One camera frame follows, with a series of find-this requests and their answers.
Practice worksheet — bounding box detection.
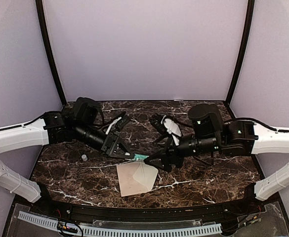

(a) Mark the small white glue cap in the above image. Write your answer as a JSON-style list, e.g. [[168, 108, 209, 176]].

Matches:
[[82, 155, 88, 161]]

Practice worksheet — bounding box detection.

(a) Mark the white slotted cable duct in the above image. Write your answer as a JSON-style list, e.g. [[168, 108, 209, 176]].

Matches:
[[17, 211, 222, 237]]

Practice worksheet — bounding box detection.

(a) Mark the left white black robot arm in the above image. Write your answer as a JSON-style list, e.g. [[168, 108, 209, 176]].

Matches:
[[0, 97, 134, 215]]

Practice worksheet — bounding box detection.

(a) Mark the white green glue stick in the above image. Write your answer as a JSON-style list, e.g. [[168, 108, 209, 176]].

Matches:
[[132, 154, 149, 162]]

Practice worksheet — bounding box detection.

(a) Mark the beige paper envelope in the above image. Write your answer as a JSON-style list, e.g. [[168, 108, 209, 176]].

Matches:
[[116, 161, 158, 197]]

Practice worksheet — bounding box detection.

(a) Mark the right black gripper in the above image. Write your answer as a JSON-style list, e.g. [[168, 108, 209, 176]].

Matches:
[[143, 132, 222, 172]]

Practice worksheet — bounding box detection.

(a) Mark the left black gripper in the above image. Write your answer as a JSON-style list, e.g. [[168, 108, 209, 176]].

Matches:
[[74, 120, 135, 159]]

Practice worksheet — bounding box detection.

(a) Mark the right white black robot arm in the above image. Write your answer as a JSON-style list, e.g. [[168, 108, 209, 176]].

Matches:
[[144, 104, 289, 214]]

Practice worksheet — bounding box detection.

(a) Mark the small circuit board with wires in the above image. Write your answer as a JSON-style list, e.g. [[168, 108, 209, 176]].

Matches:
[[57, 222, 78, 234]]

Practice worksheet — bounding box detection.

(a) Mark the left black frame post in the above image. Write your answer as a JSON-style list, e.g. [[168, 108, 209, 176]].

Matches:
[[35, 0, 67, 107]]

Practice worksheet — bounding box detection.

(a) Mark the black curved front rail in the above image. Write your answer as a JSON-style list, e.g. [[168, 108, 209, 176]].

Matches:
[[15, 191, 281, 224]]

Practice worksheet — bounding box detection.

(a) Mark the black frame post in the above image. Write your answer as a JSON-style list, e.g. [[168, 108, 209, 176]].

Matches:
[[225, 0, 255, 107], [35, 0, 67, 107]]

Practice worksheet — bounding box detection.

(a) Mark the right black frame post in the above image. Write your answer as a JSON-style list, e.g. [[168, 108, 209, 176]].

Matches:
[[225, 0, 255, 107]]

